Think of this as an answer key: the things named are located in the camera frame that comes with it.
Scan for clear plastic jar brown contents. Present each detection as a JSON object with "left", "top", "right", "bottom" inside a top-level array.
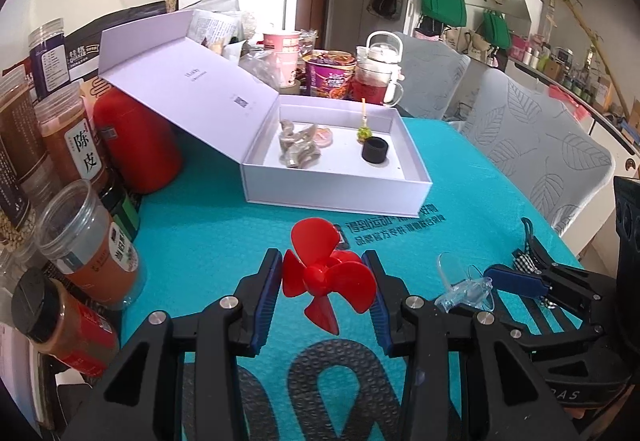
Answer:
[{"left": 36, "top": 179, "right": 146, "bottom": 311}]

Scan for pink paper cup panda print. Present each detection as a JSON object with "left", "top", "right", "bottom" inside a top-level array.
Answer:
[{"left": 272, "top": 50, "right": 301, "bottom": 89}]

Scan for black lid jar red label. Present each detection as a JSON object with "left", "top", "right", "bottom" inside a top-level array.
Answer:
[{"left": 11, "top": 267, "right": 121, "bottom": 378}]

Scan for white gift box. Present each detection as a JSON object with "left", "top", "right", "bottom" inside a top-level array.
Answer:
[{"left": 97, "top": 10, "right": 433, "bottom": 218}]

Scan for yellow rimmed noodle bowl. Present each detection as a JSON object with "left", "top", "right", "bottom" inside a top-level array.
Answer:
[{"left": 300, "top": 49, "right": 354, "bottom": 66}]

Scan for red canister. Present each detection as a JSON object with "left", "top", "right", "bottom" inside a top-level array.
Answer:
[{"left": 94, "top": 86, "right": 184, "bottom": 194}]

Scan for black white checkered ribbon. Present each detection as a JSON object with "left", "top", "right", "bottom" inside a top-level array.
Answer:
[{"left": 511, "top": 217, "right": 558, "bottom": 311}]

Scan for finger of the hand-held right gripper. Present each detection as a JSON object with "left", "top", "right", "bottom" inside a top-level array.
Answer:
[
  {"left": 484, "top": 243, "right": 621, "bottom": 322},
  {"left": 497, "top": 305, "right": 618, "bottom": 363}
]

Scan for row of small bottles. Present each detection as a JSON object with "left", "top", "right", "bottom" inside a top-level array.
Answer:
[{"left": 520, "top": 41, "right": 622, "bottom": 108}]

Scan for small clear hair clip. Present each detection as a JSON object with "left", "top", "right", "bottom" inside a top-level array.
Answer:
[{"left": 434, "top": 252, "right": 497, "bottom": 313}]

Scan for large jar dark contents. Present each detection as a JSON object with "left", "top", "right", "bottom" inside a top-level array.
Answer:
[{"left": 0, "top": 65, "right": 52, "bottom": 249}]

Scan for black round cap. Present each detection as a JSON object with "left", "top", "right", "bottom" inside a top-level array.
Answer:
[{"left": 362, "top": 137, "right": 391, "bottom": 166}]

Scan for bamboo branch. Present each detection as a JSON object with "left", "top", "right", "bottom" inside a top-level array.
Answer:
[{"left": 537, "top": 0, "right": 629, "bottom": 118}]

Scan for clear jar purple label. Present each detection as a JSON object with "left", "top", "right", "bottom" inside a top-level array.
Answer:
[{"left": 27, "top": 18, "right": 69, "bottom": 102}]

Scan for pink paper cup red print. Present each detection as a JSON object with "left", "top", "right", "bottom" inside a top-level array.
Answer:
[{"left": 262, "top": 31, "right": 303, "bottom": 53}]

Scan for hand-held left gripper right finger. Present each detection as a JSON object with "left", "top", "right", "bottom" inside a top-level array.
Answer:
[{"left": 361, "top": 250, "right": 566, "bottom": 441}]

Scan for grey leaf-pattern chair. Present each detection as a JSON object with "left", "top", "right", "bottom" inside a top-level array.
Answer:
[
  {"left": 447, "top": 70, "right": 616, "bottom": 238},
  {"left": 392, "top": 32, "right": 471, "bottom": 122}
]

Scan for black foil pouch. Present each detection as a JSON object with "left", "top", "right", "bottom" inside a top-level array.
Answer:
[{"left": 65, "top": 27, "right": 104, "bottom": 82}]

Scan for purple instant noodle bowl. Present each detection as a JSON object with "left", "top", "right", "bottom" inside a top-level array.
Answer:
[{"left": 304, "top": 56, "right": 357, "bottom": 100}]

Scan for black lid jar green label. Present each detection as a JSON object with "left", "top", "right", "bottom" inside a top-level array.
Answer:
[{"left": 97, "top": 171, "right": 142, "bottom": 243}]

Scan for printed paper sheet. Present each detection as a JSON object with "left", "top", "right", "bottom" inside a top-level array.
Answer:
[{"left": 192, "top": 10, "right": 241, "bottom": 54}]

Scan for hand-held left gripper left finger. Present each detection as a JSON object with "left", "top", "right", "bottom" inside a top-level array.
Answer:
[{"left": 62, "top": 248, "right": 284, "bottom": 441}]

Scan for orange patterned box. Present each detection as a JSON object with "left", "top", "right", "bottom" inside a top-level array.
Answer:
[{"left": 80, "top": 76, "right": 116, "bottom": 112}]

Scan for green ornament on stick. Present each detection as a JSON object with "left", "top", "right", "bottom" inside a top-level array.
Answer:
[{"left": 356, "top": 98, "right": 374, "bottom": 144}]

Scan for teal table mat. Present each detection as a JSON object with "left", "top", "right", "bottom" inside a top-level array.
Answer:
[{"left": 120, "top": 116, "right": 586, "bottom": 441}]

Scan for glass mug with red drink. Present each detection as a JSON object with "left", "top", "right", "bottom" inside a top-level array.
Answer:
[{"left": 350, "top": 62, "right": 405, "bottom": 108}]

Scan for clear plastic bag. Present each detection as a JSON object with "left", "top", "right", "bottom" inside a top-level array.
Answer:
[{"left": 240, "top": 52, "right": 281, "bottom": 90}]

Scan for red plastic propeller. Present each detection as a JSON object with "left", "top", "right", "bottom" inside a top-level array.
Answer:
[{"left": 282, "top": 217, "right": 377, "bottom": 336}]

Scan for glass teapot white handle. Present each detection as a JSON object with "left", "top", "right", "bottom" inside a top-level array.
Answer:
[{"left": 365, "top": 31, "right": 404, "bottom": 72}]

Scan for brown jar white label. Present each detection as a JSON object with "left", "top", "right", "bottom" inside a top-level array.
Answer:
[{"left": 34, "top": 83, "right": 109, "bottom": 194}]

